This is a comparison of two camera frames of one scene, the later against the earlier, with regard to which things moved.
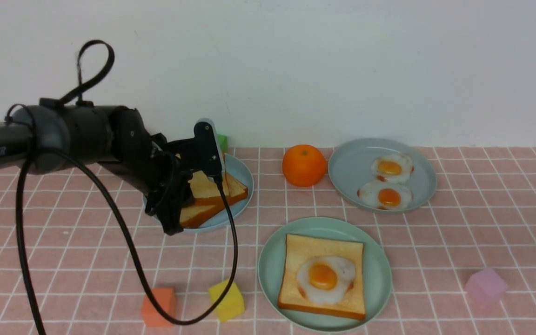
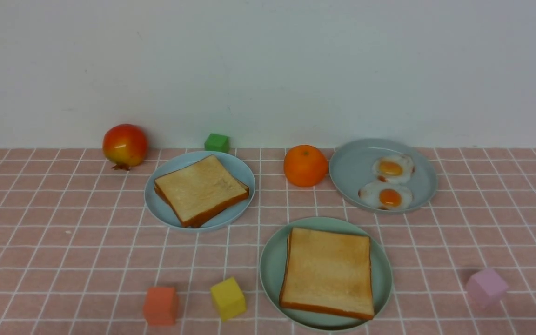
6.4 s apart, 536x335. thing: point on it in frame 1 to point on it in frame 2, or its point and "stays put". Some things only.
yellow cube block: [232, 304] stays put
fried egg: [385, 195] stays put
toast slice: [205, 192] to [329, 271]
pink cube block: [485, 287] stays put
